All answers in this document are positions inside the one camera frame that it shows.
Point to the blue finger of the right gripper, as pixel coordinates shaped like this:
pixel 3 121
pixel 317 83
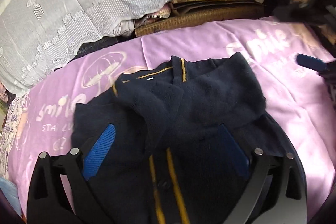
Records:
pixel 310 62

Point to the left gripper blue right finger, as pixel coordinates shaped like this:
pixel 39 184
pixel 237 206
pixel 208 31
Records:
pixel 276 185

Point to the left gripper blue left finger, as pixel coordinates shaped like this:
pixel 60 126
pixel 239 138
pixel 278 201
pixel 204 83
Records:
pixel 59 190

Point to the navy knit cardigan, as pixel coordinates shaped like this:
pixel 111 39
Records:
pixel 185 136

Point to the pink printed blanket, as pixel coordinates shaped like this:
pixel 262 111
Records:
pixel 297 98

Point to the light blue fluffy cloth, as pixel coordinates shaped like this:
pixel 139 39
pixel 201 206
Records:
pixel 10 191

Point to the floral bed sheet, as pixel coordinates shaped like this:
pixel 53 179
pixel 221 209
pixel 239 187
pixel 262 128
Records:
pixel 10 129

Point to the brown woven mat stack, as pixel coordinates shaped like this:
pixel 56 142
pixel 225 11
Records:
pixel 189 13

